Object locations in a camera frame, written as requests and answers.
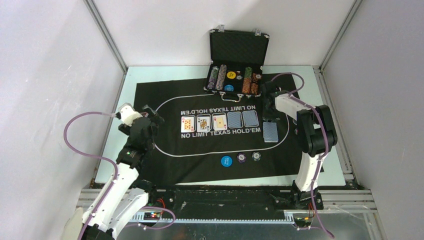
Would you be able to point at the purple chip bottom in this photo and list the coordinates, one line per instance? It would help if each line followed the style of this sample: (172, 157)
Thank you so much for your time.
(241, 157)

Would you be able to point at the black poker felt mat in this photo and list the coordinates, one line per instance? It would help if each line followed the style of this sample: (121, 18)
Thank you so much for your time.
(195, 157)

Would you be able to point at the blue card deck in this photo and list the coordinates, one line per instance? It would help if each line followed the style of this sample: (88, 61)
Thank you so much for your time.
(270, 132)

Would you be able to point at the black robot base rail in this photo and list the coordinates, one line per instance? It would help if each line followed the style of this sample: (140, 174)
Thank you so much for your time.
(233, 203)

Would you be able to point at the green orange chip row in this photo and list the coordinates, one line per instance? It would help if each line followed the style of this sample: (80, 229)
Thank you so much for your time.
(247, 80)

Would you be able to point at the pink grey chip row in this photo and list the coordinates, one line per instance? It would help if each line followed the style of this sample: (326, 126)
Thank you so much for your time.
(219, 85)

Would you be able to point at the brown chip row in case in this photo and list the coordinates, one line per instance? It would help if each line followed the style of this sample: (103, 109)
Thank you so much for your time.
(255, 84)

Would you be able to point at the blue yellow chip bottom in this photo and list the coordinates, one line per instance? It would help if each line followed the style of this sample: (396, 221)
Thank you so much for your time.
(256, 156)

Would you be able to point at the ten of diamonds card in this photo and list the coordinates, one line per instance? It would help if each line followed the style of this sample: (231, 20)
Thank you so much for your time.
(188, 124)

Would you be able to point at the blue button in case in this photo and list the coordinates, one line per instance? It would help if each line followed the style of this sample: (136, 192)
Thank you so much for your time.
(229, 88)

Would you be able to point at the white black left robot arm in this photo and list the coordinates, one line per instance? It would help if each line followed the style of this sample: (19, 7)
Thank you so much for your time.
(117, 202)

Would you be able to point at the black aluminium chip case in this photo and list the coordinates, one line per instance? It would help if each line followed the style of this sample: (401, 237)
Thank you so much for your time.
(237, 50)

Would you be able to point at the blue round button chip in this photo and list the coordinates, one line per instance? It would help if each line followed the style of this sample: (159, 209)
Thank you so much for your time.
(226, 161)

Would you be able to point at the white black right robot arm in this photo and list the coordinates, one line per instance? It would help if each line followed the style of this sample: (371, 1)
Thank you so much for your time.
(316, 134)

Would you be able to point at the purple chip row in case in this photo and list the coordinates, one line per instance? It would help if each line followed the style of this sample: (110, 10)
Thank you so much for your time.
(213, 78)

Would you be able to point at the yellow button in case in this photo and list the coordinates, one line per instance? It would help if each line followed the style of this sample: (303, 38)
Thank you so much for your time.
(231, 75)

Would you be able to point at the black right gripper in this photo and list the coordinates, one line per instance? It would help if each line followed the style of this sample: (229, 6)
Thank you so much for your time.
(267, 116)

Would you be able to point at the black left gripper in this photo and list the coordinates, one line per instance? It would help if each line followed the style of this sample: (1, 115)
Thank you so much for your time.
(152, 113)

